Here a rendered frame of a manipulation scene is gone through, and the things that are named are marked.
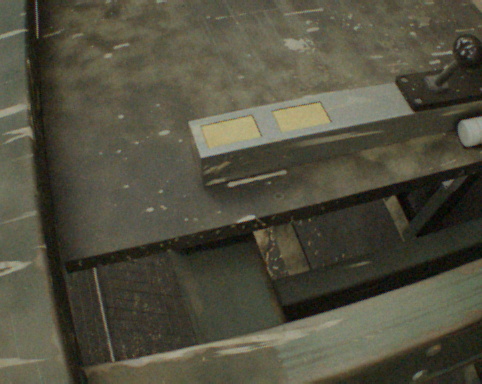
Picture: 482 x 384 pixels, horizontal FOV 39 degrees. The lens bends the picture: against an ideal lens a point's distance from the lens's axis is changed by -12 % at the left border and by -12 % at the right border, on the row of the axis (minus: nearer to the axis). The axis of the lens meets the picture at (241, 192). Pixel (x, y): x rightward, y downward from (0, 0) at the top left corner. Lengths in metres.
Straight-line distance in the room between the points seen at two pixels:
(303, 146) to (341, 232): 2.36
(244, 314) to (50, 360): 0.23
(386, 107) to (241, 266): 0.21
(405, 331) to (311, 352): 0.08
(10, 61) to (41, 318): 0.32
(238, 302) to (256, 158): 0.14
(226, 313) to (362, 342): 0.16
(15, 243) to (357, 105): 0.37
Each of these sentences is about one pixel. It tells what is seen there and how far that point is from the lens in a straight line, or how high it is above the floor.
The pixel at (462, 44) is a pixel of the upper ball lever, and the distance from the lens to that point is 0.66.
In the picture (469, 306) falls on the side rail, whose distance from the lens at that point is 0.59.
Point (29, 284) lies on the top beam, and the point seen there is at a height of 1.88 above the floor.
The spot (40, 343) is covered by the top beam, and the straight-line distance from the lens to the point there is 0.51.
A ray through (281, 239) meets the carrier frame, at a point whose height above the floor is 0.78.
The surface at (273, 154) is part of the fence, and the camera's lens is 0.70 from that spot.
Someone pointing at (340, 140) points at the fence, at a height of 1.58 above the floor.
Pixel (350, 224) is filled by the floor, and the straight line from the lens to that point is 3.03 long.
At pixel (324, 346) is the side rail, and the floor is 1.68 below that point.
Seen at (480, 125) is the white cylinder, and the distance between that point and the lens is 0.77.
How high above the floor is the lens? 2.04
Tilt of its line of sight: 34 degrees down
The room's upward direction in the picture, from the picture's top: 79 degrees counter-clockwise
